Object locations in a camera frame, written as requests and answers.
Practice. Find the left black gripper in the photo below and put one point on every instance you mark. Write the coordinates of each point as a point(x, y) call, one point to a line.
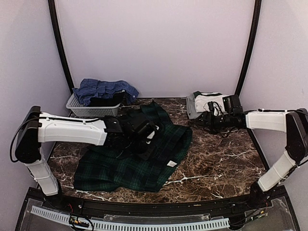
point(146, 155)

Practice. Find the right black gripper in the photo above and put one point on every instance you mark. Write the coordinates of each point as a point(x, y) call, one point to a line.
point(206, 115)

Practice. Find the white and green raglan shirt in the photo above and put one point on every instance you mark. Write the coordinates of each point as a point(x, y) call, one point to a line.
point(201, 100)

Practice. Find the dark green plaid garment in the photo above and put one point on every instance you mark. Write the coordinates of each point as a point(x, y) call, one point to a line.
point(105, 168)

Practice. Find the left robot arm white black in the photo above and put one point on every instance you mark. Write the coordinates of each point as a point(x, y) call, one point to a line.
point(39, 127)

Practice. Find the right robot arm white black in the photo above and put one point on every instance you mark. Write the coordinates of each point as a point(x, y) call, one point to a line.
point(291, 126)

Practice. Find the white perforated laundry basket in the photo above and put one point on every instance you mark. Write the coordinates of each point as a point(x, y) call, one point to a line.
point(82, 111)

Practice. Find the folded grey polo shirt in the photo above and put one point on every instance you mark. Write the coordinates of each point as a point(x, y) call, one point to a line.
point(190, 107)

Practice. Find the black garment in basket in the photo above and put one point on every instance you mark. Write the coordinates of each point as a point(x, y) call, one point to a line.
point(107, 102)

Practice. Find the blue checkered shirt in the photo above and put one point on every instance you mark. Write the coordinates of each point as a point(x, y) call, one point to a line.
point(93, 88)

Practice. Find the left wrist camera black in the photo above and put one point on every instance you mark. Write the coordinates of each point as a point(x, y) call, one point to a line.
point(143, 129)

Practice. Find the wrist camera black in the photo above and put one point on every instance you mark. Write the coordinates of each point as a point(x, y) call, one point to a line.
point(232, 104)
point(143, 129)

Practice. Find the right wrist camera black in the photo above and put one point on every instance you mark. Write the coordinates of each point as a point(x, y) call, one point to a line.
point(232, 104)

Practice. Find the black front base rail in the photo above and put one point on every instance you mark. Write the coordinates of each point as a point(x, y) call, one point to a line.
point(235, 206)

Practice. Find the white slotted cable duct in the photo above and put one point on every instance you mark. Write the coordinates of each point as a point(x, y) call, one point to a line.
point(125, 223)

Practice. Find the right black frame post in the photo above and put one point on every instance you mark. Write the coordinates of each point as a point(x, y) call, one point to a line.
point(249, 48)

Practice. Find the black frame post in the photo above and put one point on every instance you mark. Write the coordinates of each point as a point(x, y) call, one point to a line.
point(59, 44)
point(249, 48)

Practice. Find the left black frame post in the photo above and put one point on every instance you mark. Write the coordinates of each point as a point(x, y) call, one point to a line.
point(59, 44)

